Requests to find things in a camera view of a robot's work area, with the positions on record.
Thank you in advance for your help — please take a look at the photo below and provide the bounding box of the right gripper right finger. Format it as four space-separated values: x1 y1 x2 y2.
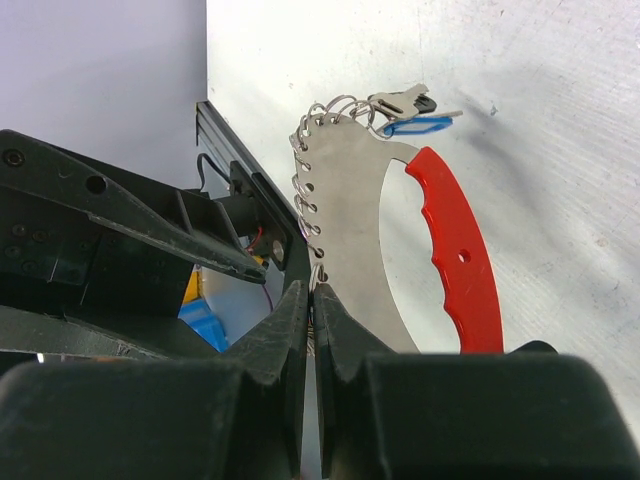
313 284 639 479

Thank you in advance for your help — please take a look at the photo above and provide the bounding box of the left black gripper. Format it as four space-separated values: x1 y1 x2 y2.
0 128 311 361

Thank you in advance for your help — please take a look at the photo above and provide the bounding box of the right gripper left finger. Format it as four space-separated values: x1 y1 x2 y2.
1 281 308 479

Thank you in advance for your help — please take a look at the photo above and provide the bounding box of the key with blue tag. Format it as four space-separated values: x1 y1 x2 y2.
381 110 463 138

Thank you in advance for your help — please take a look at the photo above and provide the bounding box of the blue plastic bin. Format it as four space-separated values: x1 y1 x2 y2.
179 299 229 352

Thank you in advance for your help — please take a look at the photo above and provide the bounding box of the aluminium frame rail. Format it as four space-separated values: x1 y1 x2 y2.
195 101 298 227

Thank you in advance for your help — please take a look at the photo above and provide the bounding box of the key with black white tag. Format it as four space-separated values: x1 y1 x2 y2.
368 83 437 121

